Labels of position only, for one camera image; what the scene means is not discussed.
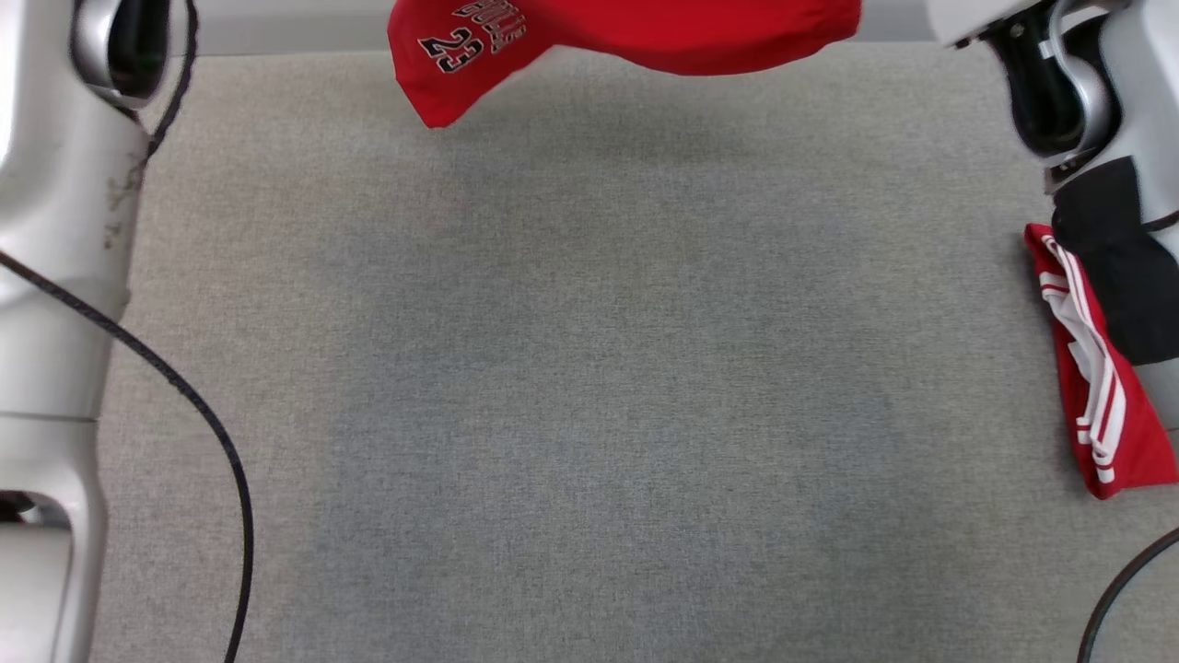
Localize red shorts white trim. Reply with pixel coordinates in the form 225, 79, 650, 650
387, 0, 864, 129

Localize red Bulls jersey white sleeves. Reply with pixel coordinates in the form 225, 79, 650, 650
1024, 223, 1179, 501

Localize black left arm cable teal plug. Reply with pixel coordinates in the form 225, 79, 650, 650
0, 0, 255, 663

